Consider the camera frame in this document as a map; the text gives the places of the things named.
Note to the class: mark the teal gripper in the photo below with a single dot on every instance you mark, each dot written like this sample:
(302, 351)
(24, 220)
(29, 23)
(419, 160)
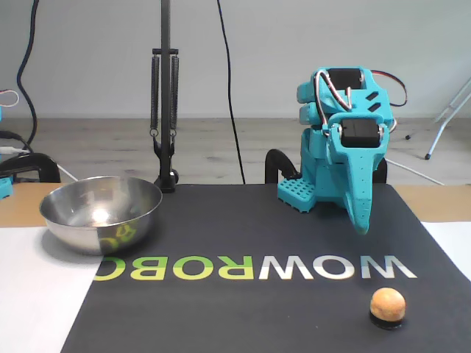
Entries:
(358, 156)

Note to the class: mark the orange wooden ball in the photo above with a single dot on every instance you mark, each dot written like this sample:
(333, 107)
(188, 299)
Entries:
(388, 303)

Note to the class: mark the teal leader arm base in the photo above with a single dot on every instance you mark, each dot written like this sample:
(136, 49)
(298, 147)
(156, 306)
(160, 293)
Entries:
(5, 187)

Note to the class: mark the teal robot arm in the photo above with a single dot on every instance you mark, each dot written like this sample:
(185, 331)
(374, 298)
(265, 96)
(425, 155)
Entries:
(316, 173)

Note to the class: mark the metal bowl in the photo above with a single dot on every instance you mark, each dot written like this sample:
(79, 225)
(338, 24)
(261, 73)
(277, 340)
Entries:
(99, 217)

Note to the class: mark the white paper sheet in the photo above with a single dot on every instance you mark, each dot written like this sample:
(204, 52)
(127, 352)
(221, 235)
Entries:
(452, 242)
(37, 294)

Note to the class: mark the white folding rack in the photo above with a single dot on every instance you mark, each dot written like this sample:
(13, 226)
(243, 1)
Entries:
(441, 128)

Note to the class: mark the black WOWROBO mat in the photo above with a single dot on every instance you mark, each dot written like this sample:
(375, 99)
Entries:
(221, 312)

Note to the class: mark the large black clamp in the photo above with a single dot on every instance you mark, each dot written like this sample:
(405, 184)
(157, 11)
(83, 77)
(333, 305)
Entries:
(33, 162)

